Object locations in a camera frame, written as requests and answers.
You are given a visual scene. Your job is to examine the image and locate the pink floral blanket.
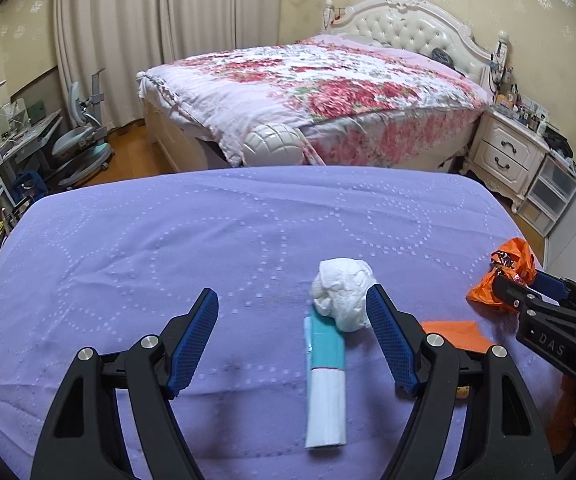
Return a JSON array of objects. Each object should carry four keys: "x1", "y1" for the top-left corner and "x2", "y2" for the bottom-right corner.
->
[{"x1": 137, "y1": 35, "x2": 491, "y2": 168}]

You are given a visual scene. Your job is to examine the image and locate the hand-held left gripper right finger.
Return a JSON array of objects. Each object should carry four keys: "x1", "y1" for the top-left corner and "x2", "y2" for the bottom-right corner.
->
[{"x1": 365, "y1": 284, "x2": 555, "y2": 480}]

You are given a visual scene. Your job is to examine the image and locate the cluster of small bottles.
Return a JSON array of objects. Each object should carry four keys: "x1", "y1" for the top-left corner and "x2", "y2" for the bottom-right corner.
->
[{"x1": 493, "y1": 82, "x2": 551, "y2": 133}]

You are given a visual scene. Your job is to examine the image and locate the purple dotted tablecloth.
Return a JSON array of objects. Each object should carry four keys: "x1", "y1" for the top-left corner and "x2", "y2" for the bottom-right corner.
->
[{"x1": 0, "y1": 165, "x2": 569, "y2": 480}]

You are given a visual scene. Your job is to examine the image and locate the orange plastic bag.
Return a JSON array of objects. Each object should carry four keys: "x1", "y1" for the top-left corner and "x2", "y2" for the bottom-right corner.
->
[{"x1": 465, "y1": 237, "x2": 539, "y2": 316}]

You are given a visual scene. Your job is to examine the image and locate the white tissue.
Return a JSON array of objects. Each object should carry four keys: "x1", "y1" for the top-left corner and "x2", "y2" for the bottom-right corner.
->
[{"x1": 309, "y1": 257, "x2": 376, "y2": 333}]

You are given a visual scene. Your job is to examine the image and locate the orange paper piece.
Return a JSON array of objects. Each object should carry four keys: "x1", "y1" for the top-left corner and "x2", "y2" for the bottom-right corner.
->
[{"x1": 420, "y1": 320, "x2": 494, "y2": 356}]

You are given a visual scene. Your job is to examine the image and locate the grey desk chair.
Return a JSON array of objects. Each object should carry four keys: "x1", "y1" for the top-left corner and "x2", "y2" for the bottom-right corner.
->
[{"x1": 50, "y1": 67, "x2": 115, "y2": 181}]

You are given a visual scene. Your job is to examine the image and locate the white nightstand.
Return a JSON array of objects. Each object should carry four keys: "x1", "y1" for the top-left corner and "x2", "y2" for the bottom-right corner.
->
[{"x1": 460, "y1": 110, "x2": 551, "y2": 211}]

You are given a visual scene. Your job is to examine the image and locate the orange mesh net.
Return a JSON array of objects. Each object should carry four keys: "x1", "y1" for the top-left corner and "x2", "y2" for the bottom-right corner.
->
[{"x1": 548, "y1": 375, "x2": 576, "y2": 456}]

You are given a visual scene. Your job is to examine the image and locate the beige curtain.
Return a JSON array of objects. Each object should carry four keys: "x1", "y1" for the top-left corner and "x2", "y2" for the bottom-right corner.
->
[{"x1": 50, "y1": 0, "x2": 284, "y2": 126}]

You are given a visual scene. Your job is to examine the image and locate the white bedside device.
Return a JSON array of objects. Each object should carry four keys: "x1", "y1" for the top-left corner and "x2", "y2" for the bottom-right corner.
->
[{"x1": 490, "y1": 30, "x2": 511, "y2": 93}]

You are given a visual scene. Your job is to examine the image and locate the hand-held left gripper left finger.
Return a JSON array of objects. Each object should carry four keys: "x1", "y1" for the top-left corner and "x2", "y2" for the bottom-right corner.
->
[{"x1": 30, "y1": 287, "x2": 220, "y2": 480}]

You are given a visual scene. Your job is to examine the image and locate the clear plastic drawer unit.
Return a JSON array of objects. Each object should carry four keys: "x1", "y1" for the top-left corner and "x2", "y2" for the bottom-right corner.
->
[{"x1": 520, "y1": 152, "x2": 576, "y2": 238}]

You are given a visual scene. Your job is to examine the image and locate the teal and white tube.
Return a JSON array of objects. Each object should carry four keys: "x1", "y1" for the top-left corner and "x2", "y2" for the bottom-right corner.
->
[{"x1": 302, "y1": 315, "x2": 347, "y2": 451}]

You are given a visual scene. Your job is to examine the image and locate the pile of black items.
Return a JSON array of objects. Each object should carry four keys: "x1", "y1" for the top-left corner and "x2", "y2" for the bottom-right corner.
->
[{"x1": 543, "y1": 127, "x2": 576, "y2": 161}]

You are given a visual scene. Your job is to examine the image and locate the bed with floral quilt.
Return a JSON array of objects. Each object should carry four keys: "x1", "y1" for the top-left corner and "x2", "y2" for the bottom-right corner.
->
[{"x1": 135, "y1": 0, "x2": 494, "y2": 171}]

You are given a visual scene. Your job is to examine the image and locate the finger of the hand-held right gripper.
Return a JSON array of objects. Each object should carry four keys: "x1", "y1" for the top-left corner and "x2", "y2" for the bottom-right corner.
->
[
  {"x1": 490, "y1": 274, "x2": 539, "y2": 317},
  {"x1": 532, "y1": 270, "x2": 576, "y2": 309}
]

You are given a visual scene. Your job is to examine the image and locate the study desk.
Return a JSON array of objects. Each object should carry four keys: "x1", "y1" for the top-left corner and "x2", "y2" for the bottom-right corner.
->
[{"x1": 0, "y1": 105, "x2": 64, "y2": 196}]

